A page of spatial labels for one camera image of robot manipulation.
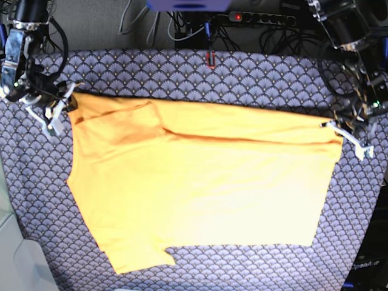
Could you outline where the black OpenArm box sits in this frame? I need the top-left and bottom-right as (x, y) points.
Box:
(341, 186), (387, 290)

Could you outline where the black power strip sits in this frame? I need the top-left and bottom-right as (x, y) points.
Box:
(227, 12), (296, 26)

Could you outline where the blue fan-patterned tablecloth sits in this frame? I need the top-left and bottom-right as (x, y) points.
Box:
(1, 50), (387, 290)

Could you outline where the red black table clamp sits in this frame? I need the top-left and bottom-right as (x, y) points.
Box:
(206, 52), (216, 69)

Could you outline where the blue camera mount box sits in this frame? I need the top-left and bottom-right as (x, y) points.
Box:
(147, 0), (232, 12)

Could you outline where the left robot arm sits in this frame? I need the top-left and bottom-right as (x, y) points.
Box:
(308, 1), (387, 160)

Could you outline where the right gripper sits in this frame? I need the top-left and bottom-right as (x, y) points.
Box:
(1, 65), (78, 139)

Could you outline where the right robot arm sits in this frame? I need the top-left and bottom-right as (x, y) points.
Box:
(1, 1), (77, 138)

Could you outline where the yellow T-shirt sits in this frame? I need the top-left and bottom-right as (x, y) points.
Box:
(67, 93), (343, 274)

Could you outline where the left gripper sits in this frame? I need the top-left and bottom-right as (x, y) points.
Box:
(320, 90), (387, 161)

